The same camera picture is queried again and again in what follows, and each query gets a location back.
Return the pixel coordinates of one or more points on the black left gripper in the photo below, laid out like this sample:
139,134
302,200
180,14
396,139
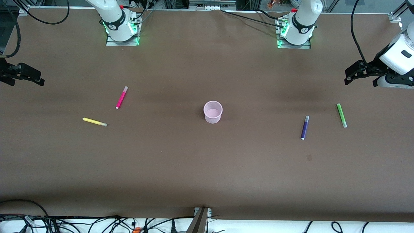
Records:
374,65

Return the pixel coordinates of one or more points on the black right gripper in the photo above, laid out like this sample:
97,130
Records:
7,70

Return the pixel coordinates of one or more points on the purple marker pen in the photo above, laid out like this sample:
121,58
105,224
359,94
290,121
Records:
304,128

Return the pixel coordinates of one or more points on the pink marker pen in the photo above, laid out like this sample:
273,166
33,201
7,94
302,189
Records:
121,98

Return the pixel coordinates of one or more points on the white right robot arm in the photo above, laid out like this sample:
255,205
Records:
113,19

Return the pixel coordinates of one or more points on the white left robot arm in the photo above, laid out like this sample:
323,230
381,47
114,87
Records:
399,55

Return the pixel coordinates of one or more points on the pink plastic cup holder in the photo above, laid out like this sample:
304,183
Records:
212,117

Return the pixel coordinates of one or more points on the green marker pen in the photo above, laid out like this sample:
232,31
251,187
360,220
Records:
341,115

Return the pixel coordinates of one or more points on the yellow marker pen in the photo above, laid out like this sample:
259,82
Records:
93,121

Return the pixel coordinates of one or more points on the small orange background object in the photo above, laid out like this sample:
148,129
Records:
271,4

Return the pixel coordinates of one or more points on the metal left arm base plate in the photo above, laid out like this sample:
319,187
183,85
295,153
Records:
304,46

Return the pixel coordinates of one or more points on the aluminium corner bracket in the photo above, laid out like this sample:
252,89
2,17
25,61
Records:
396,16
24,9

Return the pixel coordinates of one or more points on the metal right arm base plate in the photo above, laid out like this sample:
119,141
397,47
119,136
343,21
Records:
111,43

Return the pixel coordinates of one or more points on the aluminium rail with white sockets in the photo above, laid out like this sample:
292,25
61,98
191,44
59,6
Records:
213,4

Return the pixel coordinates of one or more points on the aluminium table edge post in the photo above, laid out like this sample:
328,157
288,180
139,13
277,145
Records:
200,223

